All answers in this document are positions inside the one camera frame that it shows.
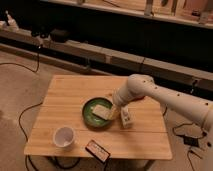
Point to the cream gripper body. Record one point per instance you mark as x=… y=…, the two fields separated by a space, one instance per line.
x=114 y=112

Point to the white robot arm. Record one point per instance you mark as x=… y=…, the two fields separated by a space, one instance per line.
x=196 y=109

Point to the beige sponge block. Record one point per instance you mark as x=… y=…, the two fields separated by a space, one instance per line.
x=101 y=111

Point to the small white bottle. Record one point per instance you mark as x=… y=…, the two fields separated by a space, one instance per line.
x=126 y=118

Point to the black power adapter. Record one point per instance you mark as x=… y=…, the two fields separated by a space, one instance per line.
x=191 y=141

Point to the black device on ledge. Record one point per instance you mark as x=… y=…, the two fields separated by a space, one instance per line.
x=60 y=36

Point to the white spray bottle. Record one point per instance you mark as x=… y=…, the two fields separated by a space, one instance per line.
x=12 y=22

